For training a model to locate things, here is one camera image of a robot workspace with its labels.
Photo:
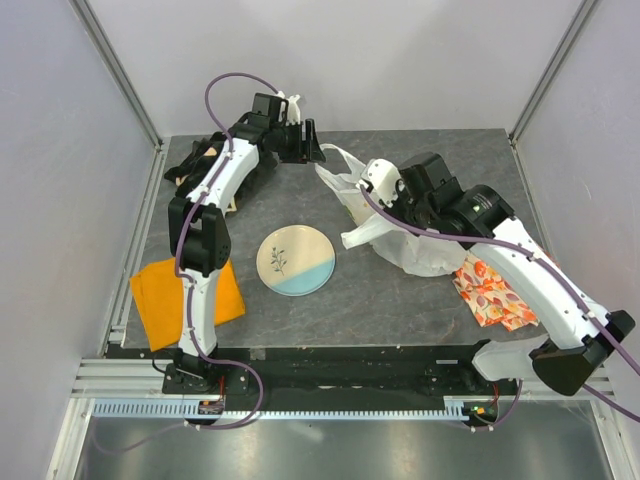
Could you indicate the orange folded cloth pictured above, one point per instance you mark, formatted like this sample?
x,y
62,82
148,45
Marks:
x,y
158,296

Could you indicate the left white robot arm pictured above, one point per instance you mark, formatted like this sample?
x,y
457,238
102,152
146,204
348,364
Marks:
x,y
199,238

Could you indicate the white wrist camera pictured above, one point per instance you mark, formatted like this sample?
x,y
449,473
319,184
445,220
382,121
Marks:
x,y
290,112
380,176

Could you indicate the grey stone mat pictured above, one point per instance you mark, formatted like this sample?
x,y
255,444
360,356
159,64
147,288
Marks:
x,y
367,301

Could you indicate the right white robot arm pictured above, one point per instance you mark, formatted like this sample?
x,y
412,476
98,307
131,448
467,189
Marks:
x,y
581,334

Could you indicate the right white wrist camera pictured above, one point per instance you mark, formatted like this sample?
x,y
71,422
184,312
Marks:
x,y
380,176

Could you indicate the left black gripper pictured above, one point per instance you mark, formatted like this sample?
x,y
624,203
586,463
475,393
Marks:
x,y
303,150

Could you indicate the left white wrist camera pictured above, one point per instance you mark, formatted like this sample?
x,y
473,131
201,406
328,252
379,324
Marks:
x,y
290,112

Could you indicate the floral orange cloth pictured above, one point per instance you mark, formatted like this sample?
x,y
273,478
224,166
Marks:
x,y
490,298

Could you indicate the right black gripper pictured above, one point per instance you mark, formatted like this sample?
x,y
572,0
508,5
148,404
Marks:
x,y
397,206

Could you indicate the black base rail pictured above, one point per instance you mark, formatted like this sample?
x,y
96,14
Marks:
x,y
430,371

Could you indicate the cream and blue plate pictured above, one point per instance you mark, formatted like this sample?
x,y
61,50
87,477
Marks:
x,y
295,260

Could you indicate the black patterned cloth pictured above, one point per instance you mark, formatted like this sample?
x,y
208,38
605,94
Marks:
x,y
197,167

